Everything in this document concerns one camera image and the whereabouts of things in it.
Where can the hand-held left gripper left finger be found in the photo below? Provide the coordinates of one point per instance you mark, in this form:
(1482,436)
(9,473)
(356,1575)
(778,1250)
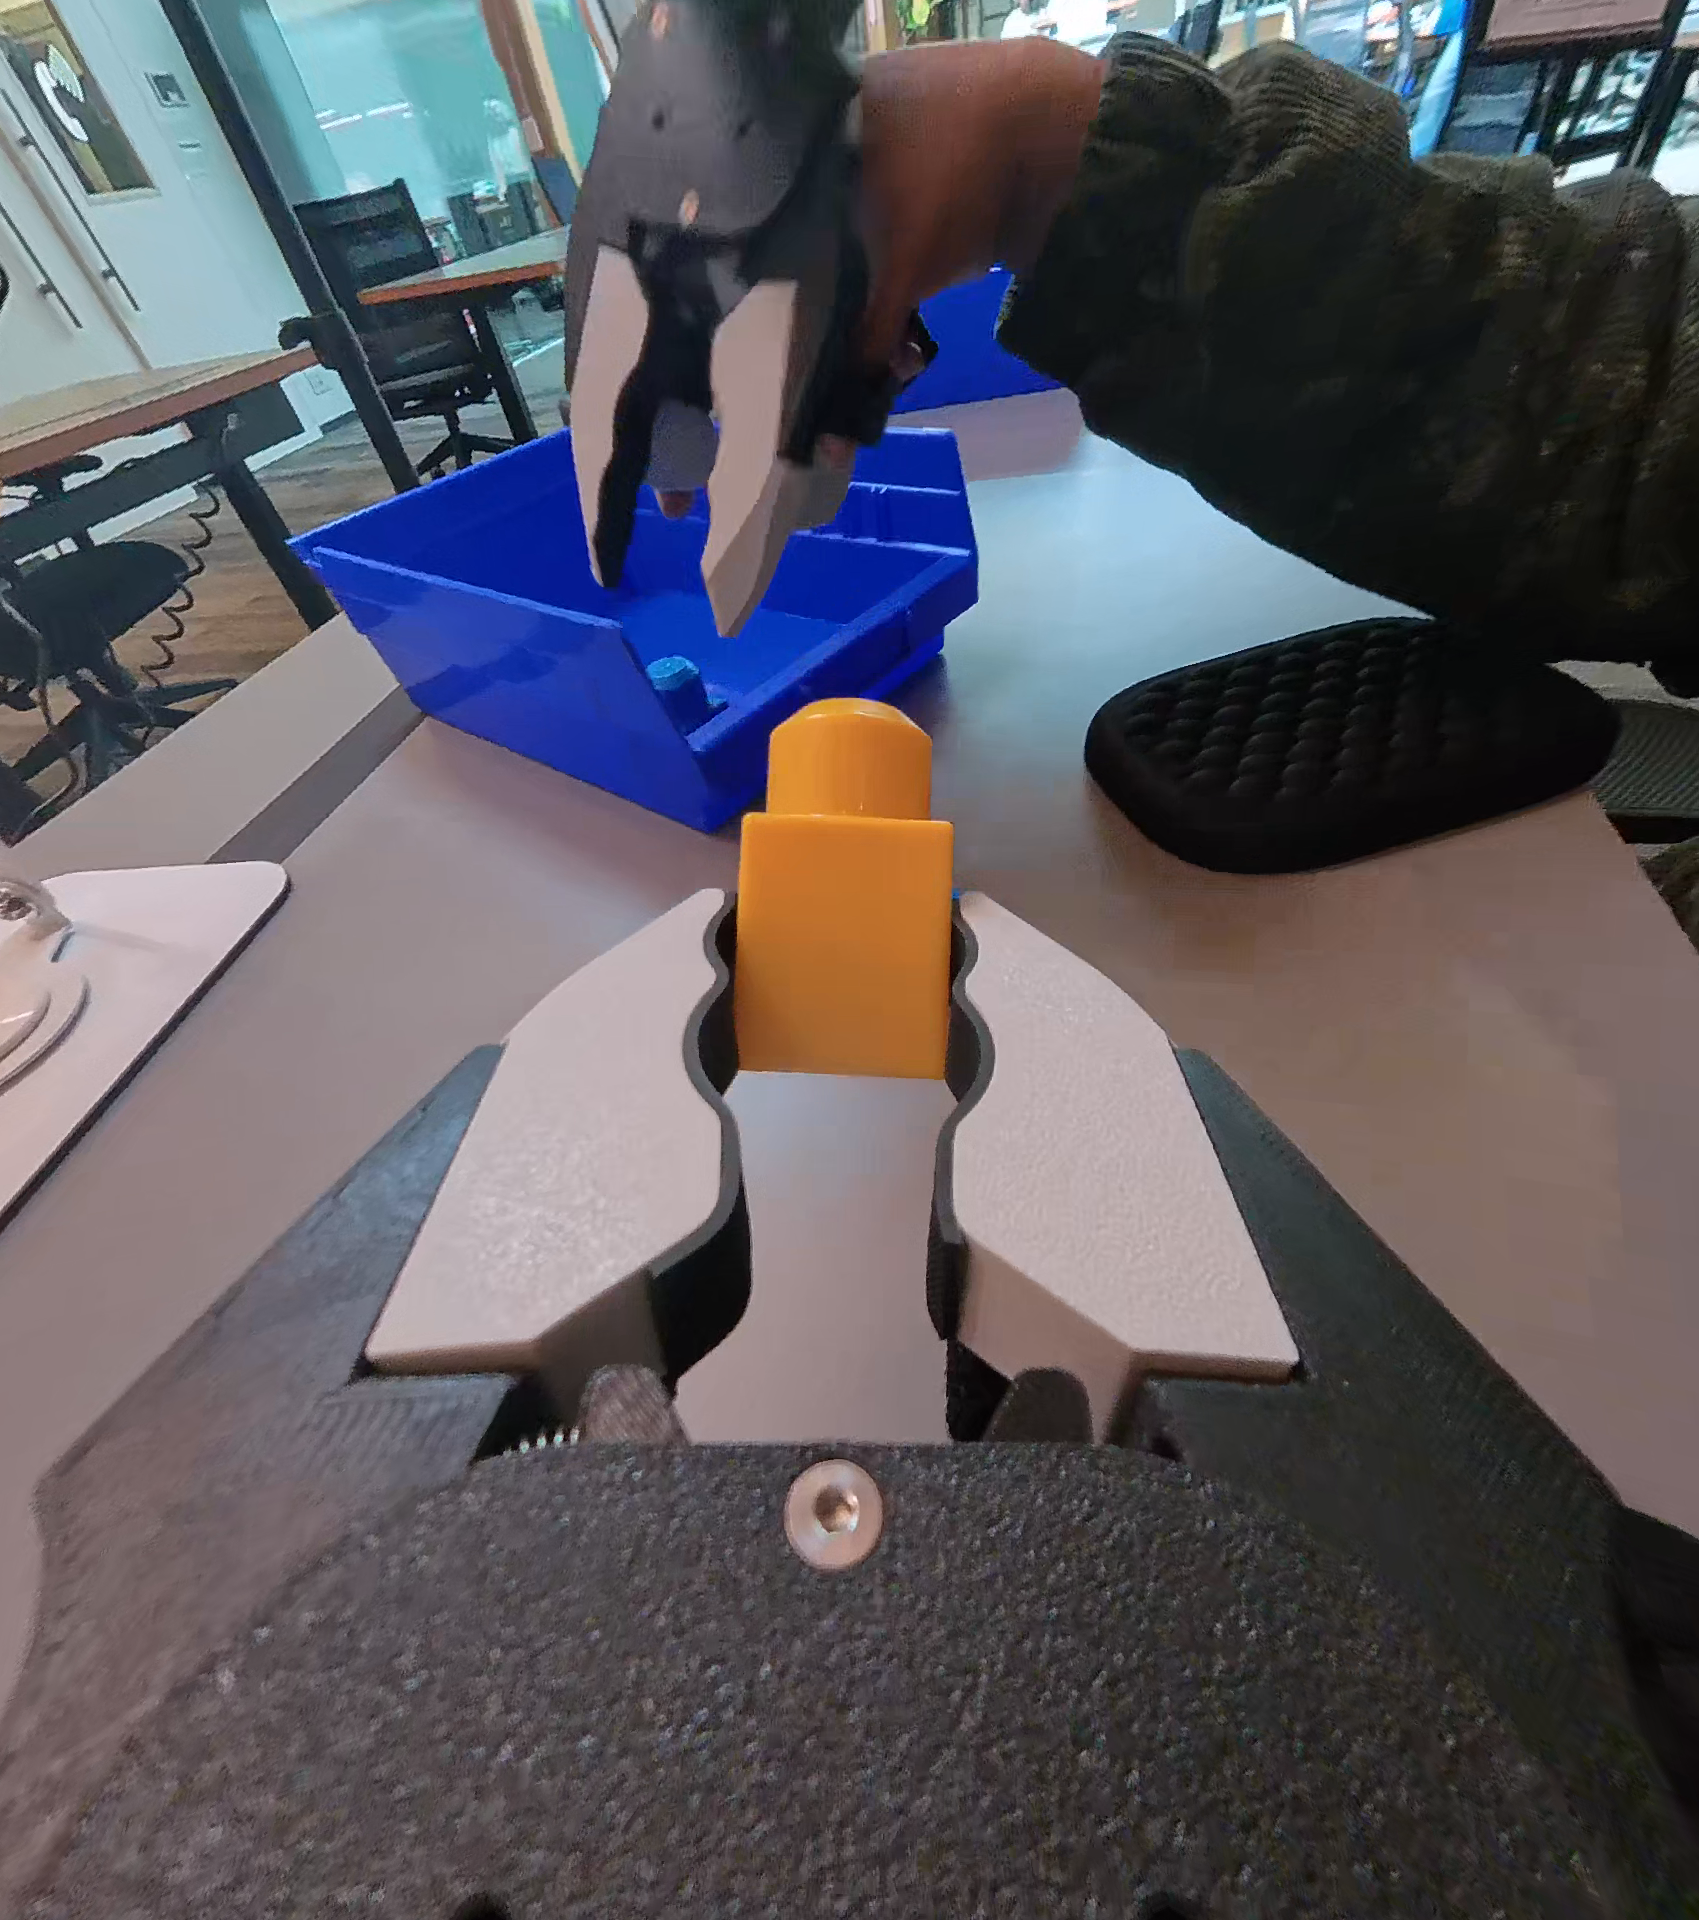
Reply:
(562,1182)

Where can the white document stand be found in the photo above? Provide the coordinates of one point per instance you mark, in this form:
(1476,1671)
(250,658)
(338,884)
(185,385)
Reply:
(118,978)

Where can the black light stand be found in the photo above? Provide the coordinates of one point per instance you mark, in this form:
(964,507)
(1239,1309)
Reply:
(289,224)

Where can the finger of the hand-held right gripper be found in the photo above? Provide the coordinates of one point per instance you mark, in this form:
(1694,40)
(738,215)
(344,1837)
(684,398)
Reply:
(602,374)
(750,445)

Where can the person's right forearm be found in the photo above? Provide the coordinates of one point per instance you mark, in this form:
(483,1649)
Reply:
(1390,297)

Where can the wall icon panel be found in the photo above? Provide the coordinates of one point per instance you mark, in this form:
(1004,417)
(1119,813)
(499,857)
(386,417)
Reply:
(67,92)

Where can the blue mega block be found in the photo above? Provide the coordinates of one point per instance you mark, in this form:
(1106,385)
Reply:
(680,687)

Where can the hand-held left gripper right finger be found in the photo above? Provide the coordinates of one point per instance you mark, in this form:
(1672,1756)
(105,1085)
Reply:
(1106,1182)

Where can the yellow mega block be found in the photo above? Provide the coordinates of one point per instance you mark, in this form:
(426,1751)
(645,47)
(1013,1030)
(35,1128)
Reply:
(842,958)

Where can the blue plastic bin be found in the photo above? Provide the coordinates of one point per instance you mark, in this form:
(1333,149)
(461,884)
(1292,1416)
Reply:
(488,644)
(960,354)

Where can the wooden desk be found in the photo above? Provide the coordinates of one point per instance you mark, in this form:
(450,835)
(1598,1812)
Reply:
(149,391)
(473,267)

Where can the black office chair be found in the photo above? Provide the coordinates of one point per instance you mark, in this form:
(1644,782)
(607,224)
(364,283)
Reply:
(85,601)
(383,258)

